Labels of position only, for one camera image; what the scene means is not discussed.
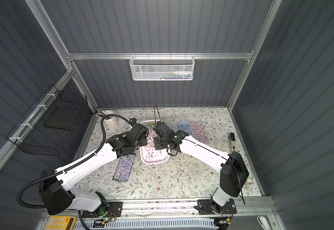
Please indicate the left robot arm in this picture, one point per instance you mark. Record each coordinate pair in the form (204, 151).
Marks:
(59, 193)

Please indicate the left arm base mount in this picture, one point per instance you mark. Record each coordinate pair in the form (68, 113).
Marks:
(111, 210)

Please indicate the white wire wall basket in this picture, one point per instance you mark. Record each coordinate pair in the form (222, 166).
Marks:
(142, 69)

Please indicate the pink 3D sticker sheet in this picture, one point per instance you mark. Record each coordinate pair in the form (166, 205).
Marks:
(198, 132)
(149, 153)

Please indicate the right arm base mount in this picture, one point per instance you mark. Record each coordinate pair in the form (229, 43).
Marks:
(208, 207)

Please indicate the black wire wall basket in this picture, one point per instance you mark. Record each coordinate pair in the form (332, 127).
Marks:
(54, 128)

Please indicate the white object bottom right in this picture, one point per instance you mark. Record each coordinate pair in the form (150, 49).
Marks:
(263, 223)

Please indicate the yellow calculator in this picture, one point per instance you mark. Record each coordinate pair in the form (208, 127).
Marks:
(60, 223)

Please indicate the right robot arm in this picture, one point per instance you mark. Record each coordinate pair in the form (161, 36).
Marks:
(230, 166)

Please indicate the white slotted cable duct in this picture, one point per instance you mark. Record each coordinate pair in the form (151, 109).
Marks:
(153, 223)

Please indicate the cream metal pen bucket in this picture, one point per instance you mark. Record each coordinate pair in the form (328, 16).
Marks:
(111, 122)

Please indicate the purple sticker sheet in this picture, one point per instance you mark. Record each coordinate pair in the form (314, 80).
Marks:
(124, 168)

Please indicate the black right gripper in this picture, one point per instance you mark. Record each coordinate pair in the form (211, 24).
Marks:
(158, 142)

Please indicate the items in white basket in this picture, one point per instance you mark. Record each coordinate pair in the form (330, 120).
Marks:
(175, 75)

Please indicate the light blue sticker sheet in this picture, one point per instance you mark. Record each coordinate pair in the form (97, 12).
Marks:
(174, 127)

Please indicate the white plastic storage tray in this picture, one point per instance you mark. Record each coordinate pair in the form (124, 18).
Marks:
(152, 124)

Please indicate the black white handheld device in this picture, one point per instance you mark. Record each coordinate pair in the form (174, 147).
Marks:
(232, 142)

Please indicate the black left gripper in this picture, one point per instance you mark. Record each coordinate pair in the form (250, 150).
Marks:
(143, 137)

